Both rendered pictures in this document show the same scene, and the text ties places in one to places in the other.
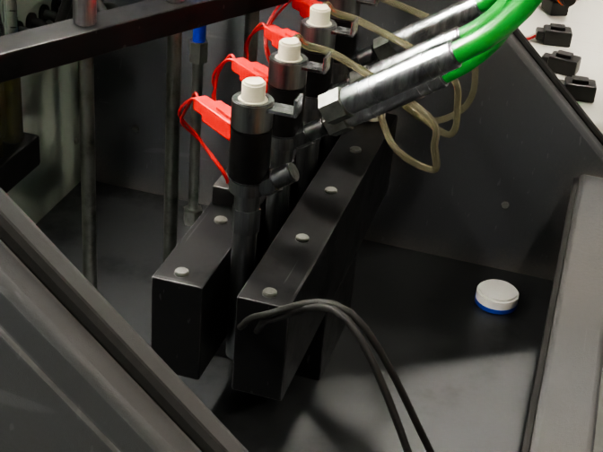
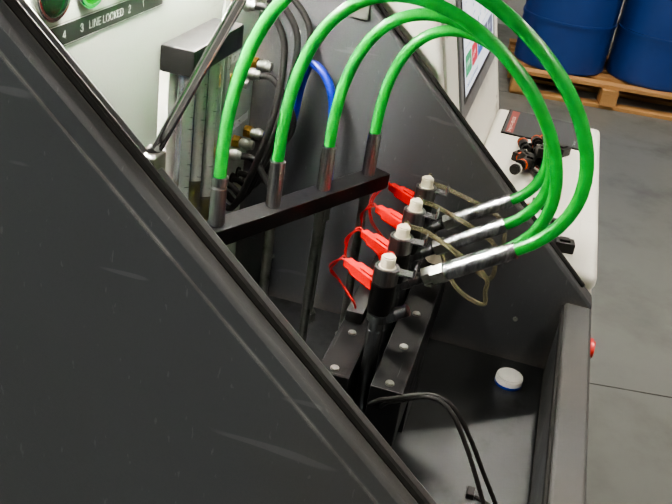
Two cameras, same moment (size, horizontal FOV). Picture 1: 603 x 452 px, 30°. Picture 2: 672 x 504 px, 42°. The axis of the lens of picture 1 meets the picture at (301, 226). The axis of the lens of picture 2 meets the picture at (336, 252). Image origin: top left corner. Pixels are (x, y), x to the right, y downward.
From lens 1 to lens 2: 0.25 m
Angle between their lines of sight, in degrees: 3
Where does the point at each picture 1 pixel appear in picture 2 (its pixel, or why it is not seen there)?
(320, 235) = (414, 344)
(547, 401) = (557, 456)
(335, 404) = (413, 449)
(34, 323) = (334, 425)
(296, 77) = (407, 248)
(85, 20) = (274, 204)
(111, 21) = (288, 205)
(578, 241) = (567, 350)
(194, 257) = (340, 358)
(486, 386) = (506, 440)
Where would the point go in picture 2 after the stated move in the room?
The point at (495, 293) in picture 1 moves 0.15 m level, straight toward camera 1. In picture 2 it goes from (508, 377) to (501, 443)
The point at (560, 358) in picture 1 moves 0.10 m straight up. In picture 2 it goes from (563, 429) to (586, 357)
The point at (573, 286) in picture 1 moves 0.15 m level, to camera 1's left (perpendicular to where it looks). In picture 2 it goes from (567, 381) to (447, 366)
